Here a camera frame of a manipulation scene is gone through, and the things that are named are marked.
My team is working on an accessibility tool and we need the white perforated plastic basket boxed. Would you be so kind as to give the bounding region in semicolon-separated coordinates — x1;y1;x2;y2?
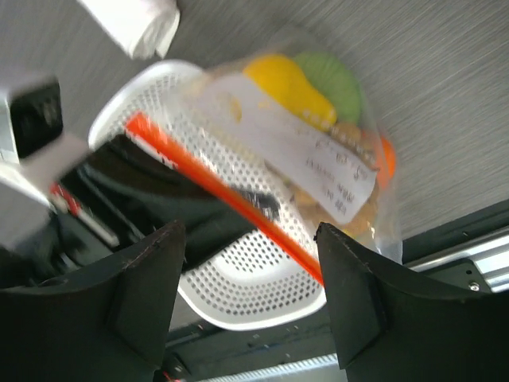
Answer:
80;60;326;331

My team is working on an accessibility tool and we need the brown fake grape bunch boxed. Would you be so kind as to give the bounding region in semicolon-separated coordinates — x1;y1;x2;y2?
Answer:
288;122;379;238

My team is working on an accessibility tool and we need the green fake vegetable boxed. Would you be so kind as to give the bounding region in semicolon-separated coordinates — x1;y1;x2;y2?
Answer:
293;51;362;124

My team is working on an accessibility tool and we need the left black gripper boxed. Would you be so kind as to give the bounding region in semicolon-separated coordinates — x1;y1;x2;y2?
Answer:
52;134;258;263

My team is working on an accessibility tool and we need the clear zip top bag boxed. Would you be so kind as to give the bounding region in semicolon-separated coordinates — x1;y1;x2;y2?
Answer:
126;40;402;280

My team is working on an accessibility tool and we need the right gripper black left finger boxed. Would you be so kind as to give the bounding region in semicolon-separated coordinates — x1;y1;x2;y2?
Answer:
1;222;185;381

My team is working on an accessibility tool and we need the white slotted cable duct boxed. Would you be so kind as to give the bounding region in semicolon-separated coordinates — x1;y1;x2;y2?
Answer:
207;353;348;381

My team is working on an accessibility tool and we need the orange fake fruit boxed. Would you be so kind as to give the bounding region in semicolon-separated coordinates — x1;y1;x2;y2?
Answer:
375;135;397;189

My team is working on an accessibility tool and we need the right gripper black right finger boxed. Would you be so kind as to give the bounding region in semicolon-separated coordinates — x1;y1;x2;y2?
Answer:
316;224;508;381

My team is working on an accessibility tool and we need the yellow fake fruit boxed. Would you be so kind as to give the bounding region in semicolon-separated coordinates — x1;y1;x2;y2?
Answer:
243;53;337;132

